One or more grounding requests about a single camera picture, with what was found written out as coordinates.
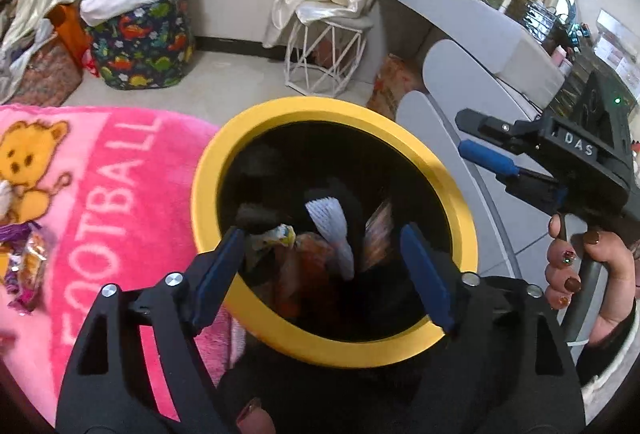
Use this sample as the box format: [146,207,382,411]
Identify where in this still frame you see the purple snack wrapper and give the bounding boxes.
[1,221,43,315]

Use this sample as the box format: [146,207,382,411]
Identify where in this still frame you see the yellow rimmed black trash bin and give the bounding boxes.
[190,96,480,369]

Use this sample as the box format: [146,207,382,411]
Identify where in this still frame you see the right hand painted nails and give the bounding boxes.
[544,215,637,346]

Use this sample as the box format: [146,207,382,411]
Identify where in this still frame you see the white dresser desk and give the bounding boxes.
[372,0,640,365]

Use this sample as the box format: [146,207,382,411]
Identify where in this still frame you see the colourful wrappers in bin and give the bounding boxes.
[245,200,394,319]

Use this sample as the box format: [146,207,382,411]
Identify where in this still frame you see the white foam net in bin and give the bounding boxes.
[305,197,355,280]

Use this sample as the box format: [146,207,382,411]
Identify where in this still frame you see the orange patterned paper bag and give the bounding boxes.
[366,54,427,121]

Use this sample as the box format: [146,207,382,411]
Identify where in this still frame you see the pink bear football blanket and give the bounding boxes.
[1,105,216,421]

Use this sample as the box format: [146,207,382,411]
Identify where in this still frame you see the orange snack packet on blanket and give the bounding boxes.
[18,231,49,292]

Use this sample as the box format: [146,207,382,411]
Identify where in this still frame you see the dinosaur print storage bag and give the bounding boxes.
[86,0,195,90]

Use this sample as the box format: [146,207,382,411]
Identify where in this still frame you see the floral patterned basket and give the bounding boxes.
[9,36,82,106]

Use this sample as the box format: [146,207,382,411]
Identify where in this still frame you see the orange cloth bag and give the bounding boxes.
[47,4,90,70]

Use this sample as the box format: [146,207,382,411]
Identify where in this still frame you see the white wire frame stool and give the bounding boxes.
[284,16,373,98]

